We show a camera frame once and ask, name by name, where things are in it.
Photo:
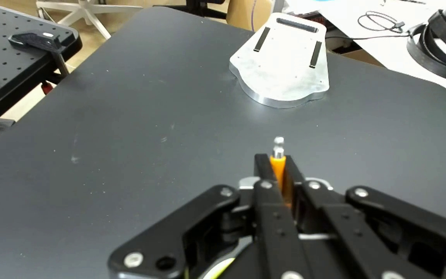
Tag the aluminium metal plate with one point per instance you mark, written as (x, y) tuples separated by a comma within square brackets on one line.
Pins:
[(285, 66)]

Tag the black perforated breadboard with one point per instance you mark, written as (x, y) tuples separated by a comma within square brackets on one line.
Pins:
[(6, 71)]

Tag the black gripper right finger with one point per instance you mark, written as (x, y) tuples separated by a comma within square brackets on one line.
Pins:
[(347, 226)]

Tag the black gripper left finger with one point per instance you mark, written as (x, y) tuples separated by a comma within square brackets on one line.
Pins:
[(274, 232)]

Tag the white chair base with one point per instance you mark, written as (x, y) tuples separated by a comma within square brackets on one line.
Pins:
[(83, 12)]

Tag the black clamp lever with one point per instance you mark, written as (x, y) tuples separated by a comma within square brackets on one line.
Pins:
[(42, 43)]

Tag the white side table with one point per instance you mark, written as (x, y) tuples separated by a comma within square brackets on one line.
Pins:
[(367, 43)]

